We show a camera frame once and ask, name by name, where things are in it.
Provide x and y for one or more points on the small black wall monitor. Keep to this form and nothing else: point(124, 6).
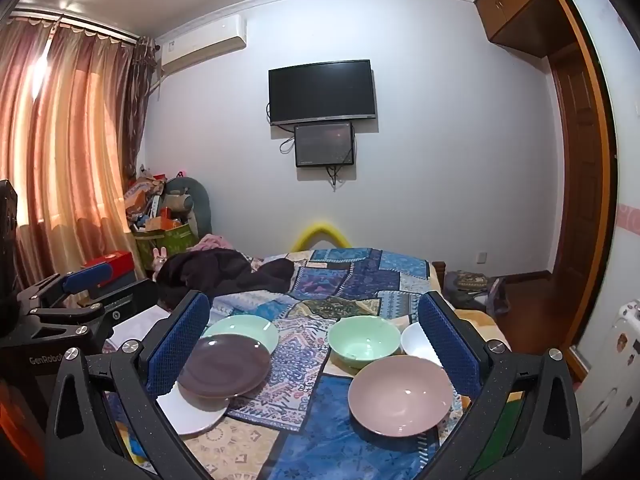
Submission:
point(324, 144)

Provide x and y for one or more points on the red box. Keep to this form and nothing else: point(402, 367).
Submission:
point(122, 262)

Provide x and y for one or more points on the blue patchwork blanket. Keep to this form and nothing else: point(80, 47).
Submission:
point(300, 395)

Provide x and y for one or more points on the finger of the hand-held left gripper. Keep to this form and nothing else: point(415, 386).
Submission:
point(87, 277)
point(130, 305)

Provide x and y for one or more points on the patterned bag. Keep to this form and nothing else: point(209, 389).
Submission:
point(470, 285)

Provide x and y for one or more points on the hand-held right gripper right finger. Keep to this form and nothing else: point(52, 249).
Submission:
point(450, 350)

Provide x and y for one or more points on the dark clothing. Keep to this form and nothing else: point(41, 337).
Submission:
point(215, 270)

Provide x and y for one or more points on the wooden overhead cabinet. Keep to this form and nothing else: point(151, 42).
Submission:
point(520, 5)

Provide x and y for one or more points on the white plate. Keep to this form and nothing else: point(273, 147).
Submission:
point(195, 417)

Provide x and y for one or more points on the grey cushion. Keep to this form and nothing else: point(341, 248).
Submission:
point(200, 205)

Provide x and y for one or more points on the white air conditioner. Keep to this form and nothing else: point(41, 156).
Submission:
point(200, 42)

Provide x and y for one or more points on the green cardboard box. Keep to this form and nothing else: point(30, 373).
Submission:
point(170, 240)

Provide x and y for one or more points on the pink cloth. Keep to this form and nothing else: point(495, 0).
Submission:
point(212, 244)

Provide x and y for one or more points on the wooden door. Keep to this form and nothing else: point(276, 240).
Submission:
point(575, 160)

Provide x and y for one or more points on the pile of cardboard boxes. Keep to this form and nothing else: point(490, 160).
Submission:
point(147, 195)

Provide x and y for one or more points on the pink bowl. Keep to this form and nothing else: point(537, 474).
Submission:
point(400, 395)

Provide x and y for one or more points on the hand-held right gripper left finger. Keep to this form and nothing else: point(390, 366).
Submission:
point(180, 340)

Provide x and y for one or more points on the white wall socket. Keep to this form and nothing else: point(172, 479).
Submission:
point(481, 258)

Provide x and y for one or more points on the brown plate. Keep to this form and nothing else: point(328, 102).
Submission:
point(225, 365)

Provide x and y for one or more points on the orange curtain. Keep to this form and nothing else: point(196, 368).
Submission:
point(65, 150)

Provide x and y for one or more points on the white sheet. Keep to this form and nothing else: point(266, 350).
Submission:
point(135, 325)

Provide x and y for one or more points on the green bowl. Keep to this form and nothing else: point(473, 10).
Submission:
point(365, 342)

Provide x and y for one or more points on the pink bunny toy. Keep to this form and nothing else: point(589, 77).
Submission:
point(160, 260)

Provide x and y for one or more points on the green plate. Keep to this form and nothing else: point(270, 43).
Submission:
point(250, 330)

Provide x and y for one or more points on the white bowl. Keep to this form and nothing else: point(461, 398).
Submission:
point(417, 342)

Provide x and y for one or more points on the black wall television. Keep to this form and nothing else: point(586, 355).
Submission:
point(322, 90)

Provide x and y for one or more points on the white sliding wardrobe door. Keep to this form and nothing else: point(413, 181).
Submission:
point(615, 160)

